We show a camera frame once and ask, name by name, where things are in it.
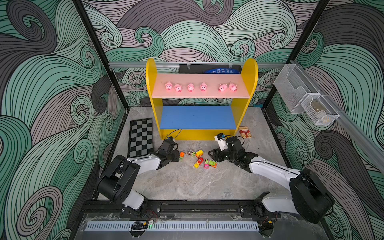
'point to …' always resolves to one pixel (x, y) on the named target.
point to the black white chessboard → (140, 137)
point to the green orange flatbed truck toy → (212, 163)
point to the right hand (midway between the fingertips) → (213, 151)
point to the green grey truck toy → (193, 154)
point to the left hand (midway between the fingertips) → (177, 152)
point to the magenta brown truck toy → (206, 163)
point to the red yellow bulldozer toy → (199, 162)
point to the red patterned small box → (244, 132)
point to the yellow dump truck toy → (199, 153)
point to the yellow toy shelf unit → (199, 106)
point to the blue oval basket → (222, 70)
